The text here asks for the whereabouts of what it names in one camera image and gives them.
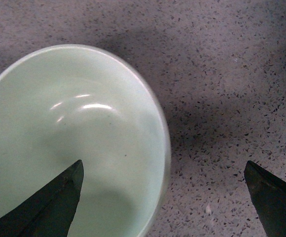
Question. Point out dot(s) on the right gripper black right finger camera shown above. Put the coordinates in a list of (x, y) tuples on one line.
[(268, 195)]

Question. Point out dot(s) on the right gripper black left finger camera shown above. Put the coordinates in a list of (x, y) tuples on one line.
[(49, 212)]

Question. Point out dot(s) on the green bowl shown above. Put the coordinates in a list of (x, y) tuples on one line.
[(69, 103)]

